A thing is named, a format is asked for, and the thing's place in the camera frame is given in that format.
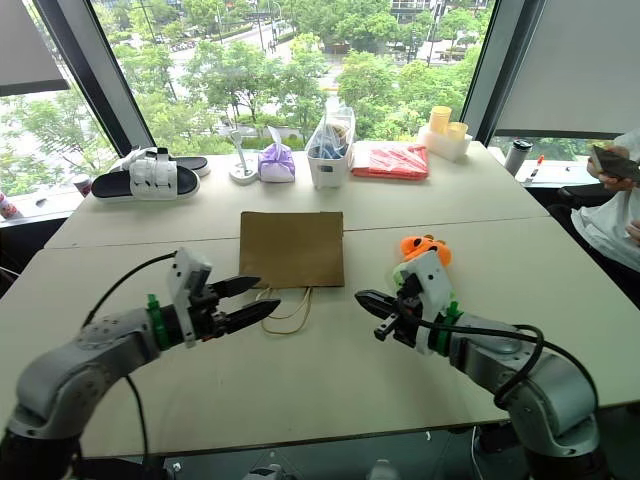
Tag clear plastic bag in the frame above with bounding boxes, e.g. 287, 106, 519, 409
308, 97, 355, 159

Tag white storage bin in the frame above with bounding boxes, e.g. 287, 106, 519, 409
305, 108, 357, 191

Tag black chair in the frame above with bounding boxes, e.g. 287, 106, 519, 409
546, 183, 609, 261

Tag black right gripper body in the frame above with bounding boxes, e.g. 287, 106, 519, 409
373, 274, 426, 350

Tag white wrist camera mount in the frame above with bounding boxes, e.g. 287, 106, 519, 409
398, 249, 457, 357
165, 246, 214, 349

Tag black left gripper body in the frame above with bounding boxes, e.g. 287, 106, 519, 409
187, 282, 232, 343

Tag white tumbler with black lid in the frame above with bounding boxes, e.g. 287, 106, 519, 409
503, 139, 532, 178

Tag tall yellow cup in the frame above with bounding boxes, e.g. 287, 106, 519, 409
429, 105, 453, 136

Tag person's hand holding phone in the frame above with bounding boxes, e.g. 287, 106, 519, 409
585, 143, 640, 193

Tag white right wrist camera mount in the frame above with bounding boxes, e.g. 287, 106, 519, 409
398, 249, 457, 357

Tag dark smartphone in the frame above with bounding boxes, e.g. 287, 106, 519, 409
590, 145, 640, 183

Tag purple tied bag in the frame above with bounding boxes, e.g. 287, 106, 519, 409
256, 125, 297, 184

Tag grey window blind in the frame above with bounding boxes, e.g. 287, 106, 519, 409
494, 0, 640, 140
0, 0, 72, 97

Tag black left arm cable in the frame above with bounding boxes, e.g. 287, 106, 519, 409
81, 251, 177, 329

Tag green right wrist clip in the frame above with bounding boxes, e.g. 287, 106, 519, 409
428, 301, 465, 357

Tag green left wrist clip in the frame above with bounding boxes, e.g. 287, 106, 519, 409
146, 293, 168, 352

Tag green wrist clip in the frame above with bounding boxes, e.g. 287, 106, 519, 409
428, 301, 465, 357
146, 293, 168, 352

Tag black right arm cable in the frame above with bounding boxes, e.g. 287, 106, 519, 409
416, 318, 546, 409

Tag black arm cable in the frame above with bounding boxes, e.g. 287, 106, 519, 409
81, 251, 177, 329
416, 318, 546, 409

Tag marker with red cap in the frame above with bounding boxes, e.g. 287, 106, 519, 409
524, 154, 546, 185

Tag red and white can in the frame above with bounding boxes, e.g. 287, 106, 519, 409
0, 191, 24, 222

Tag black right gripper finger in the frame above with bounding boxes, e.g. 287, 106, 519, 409
354, 289, 400, 307
359, 302, 402, 320

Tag brown paper bag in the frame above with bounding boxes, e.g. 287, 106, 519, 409
237, 210, 347, 336

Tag black and white slipper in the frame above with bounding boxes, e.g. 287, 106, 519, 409
106, 146, 212, 179
90, 149, 202, 203

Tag red items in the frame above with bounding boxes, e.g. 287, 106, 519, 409
350, 141, 432, 182

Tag white plastic tray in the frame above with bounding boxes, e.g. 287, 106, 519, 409
416, 124, 474, 163

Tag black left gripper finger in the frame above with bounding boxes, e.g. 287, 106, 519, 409
224, 298, 282, 336
211, 275, 263, 300

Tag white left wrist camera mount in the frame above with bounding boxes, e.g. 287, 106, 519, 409
165, 246, 214, 349

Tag orange plush toy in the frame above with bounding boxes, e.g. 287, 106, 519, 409
398, 234, 454, 267

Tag small white stand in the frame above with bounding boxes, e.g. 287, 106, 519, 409
228, 128, 259, 187

